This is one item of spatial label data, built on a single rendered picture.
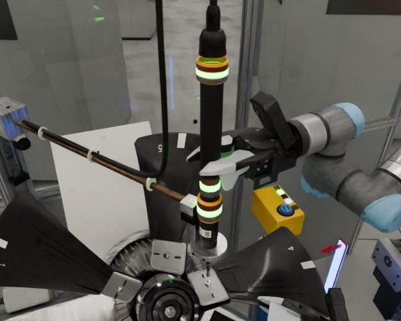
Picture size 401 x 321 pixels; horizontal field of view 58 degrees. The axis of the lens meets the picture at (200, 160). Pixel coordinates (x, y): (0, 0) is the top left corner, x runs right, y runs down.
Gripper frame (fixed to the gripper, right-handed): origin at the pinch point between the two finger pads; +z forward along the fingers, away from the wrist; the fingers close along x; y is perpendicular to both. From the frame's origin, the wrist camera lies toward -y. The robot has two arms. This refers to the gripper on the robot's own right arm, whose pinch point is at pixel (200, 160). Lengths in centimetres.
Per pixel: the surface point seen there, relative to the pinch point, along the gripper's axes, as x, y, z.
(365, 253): 42, 151, -150
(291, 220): 15, 45, -41
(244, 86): 61, 22, -56
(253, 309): 25, 105, -41
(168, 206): 11.9, 18.6, 0.6
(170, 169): 16.4, 13.0, -2.4
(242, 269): -0.4, 32.5, -10.5
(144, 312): -1.9, 28.0, 13.0
